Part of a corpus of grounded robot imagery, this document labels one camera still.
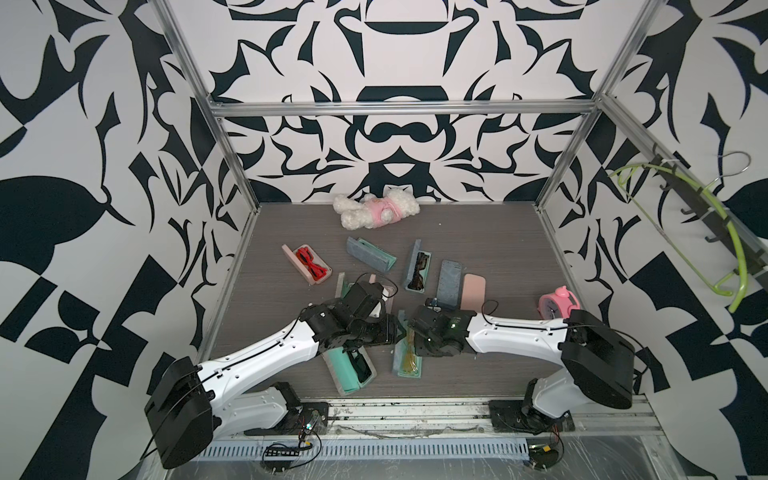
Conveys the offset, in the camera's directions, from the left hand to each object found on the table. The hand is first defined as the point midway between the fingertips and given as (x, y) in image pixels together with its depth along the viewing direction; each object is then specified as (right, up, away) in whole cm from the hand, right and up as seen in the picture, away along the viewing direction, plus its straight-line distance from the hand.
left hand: (399, 329), depth 76 cm
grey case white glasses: (+16, +6, +18) cm, 25 cm away
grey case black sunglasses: (+7, +12, +24) cm, 28 cm away
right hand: (+5, -7, +9) cm, 13 cm away
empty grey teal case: (-8, +17, +22) cm, 29 cm away
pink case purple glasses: (-3, +5, +21) cm, 22 cm away
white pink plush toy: (-8, +32, +30) cm, 44 cm away
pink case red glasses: (-29, +14, +26) cm, 41 cm away
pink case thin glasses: (+24, +5, +18) cm, 31 cm away
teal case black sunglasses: (-13, -12, +5) cm, 18 cm away
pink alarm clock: (+44, +4, +7) cm, 45 cm away
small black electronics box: (+34, -28, -4) cm, 44 cm away
